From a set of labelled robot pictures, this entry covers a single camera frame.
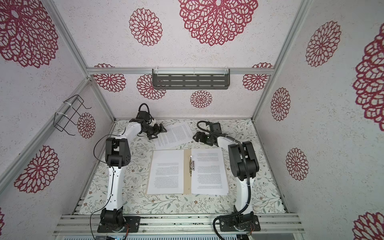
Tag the black wire wall rack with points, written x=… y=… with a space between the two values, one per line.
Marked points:
x=65 y=117

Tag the grey slotted wall shelf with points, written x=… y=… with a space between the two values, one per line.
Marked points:
x=191 y=80

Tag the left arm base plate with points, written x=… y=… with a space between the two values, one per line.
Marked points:
x=114 y=222

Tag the metal folder clip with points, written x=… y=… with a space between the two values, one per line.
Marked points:
x=192 y=165

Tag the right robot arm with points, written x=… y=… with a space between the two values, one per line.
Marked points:
x=243 y=164

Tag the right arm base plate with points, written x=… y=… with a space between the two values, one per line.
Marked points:
x=240 y=223

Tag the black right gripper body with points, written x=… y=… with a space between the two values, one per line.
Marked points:
x=207 y=139

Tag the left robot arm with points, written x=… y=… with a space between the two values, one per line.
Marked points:
x=117 y=158

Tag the aluminium front rail frame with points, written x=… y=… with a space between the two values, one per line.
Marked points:
x=195 y=224

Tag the white printed paper sheet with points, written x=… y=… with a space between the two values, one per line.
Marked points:
x=166 y=173

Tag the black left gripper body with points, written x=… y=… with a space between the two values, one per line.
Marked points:
x=150 y=130

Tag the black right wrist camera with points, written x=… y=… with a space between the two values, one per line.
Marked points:
x=215 y=128

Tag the beige paper folder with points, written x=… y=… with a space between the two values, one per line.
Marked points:
x=187 y=177

